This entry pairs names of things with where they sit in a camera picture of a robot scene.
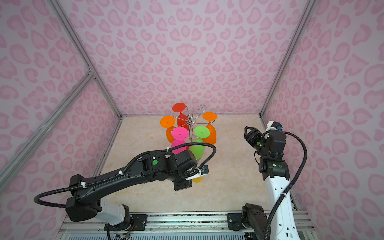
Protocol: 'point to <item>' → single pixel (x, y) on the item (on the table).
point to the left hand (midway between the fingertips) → (191, 176)
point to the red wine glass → (182, 120)
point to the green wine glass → (200, 132)
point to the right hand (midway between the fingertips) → (249, 129)
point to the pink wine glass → (179, 134)
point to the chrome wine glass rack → (191, 120)
